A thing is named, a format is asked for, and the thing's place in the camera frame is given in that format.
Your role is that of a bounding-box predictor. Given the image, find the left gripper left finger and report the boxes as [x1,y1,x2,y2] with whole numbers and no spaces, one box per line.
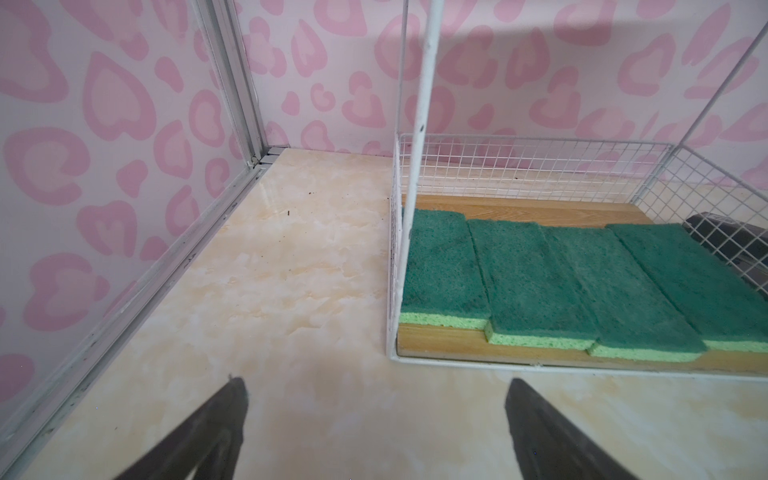
[118,377,249,479]

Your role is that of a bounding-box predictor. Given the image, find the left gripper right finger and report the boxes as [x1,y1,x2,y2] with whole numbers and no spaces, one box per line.
[504,378,635,479]

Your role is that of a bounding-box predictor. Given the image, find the black stapler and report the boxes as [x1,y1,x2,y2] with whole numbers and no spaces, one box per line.
[683,212,767,288]

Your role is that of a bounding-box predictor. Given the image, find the white wire wooden shelf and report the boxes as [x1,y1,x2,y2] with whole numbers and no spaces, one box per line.
[375,1,767,378]

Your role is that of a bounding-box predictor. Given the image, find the green sponge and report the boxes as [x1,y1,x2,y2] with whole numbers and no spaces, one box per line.
[607,224,767,353]
[543,227,707,363]
[468,219,598,351]
[399,209,491,330]

